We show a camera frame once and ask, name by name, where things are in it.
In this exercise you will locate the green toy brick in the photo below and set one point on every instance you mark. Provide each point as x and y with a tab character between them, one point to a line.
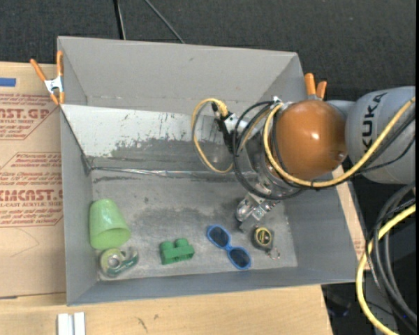
176	251

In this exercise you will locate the light green plastic cup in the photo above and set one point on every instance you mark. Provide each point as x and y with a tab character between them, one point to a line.
106	225

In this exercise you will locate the blue sunglasses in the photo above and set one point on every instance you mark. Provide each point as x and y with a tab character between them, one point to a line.
219	237

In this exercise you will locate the brown cardboard board, red print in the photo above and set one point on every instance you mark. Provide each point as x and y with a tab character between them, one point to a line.
28	257

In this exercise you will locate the clear glass cup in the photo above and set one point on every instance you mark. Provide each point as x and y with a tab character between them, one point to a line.
214	148

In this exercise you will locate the black cylinder on white bracket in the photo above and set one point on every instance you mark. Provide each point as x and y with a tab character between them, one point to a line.
238	124

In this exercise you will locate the black and yellow tape measure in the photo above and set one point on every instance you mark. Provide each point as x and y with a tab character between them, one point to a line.
263	237

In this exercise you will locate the grey metal bin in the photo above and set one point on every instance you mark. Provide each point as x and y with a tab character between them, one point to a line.
181	194

